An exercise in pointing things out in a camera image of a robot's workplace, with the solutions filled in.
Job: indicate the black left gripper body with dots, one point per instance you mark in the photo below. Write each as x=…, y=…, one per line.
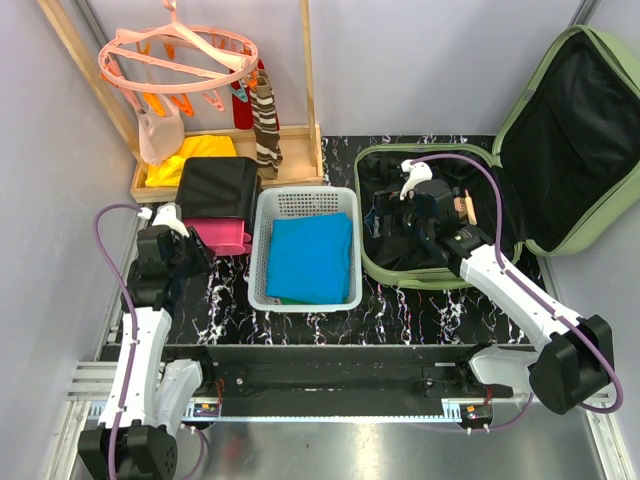
x=191, y=258

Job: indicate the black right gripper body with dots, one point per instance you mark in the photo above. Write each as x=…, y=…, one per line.
x=424, y=227

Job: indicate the blue shirt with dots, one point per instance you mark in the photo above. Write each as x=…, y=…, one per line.
x=310, y=259

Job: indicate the green shirt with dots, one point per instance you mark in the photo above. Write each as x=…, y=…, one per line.
x=287, y=301

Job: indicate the green hard-shell suitcase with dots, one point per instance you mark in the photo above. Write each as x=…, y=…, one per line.
x=563, y=167

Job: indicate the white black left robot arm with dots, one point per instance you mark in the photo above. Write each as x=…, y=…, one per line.
x=136, y=433

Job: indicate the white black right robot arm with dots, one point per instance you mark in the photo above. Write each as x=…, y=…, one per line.
x=571, y=357

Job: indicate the beige cosmetic bottle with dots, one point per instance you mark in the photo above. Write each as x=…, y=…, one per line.
x=464, y=206

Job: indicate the magenta plastic tray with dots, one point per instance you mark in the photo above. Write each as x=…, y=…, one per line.
x=224, y=236

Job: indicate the black box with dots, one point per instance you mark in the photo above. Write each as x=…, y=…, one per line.
x=218, y=187

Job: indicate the white plastic mesh basket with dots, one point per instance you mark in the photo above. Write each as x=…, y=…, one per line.
x=297, y=202

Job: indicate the pale pink garment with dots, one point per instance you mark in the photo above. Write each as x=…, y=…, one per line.
x=160, y=137

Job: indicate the brown striped sock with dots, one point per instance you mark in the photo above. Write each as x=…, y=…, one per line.
x=265, y=126

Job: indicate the orange clothespin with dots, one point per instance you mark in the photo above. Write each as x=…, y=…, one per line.
x=183, y=103

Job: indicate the red garment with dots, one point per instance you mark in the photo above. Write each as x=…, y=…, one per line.
x=242, y=112

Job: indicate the teal clothespin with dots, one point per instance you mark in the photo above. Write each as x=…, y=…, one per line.
x=238, y=90

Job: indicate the pink round clip hanger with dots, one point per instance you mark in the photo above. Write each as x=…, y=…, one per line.
x=174, y=60

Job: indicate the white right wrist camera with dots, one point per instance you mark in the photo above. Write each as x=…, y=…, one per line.
x=417, y=171

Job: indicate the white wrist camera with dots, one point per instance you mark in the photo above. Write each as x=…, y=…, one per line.
x=168, y=215
x=417, y=171

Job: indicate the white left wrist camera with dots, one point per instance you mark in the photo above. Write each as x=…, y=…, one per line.
x=168, y=215

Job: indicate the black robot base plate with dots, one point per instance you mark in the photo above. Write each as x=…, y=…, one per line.
x=300, y=353

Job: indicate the aluminium frame rail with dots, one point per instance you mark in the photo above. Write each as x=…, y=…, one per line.
x=321, y=391

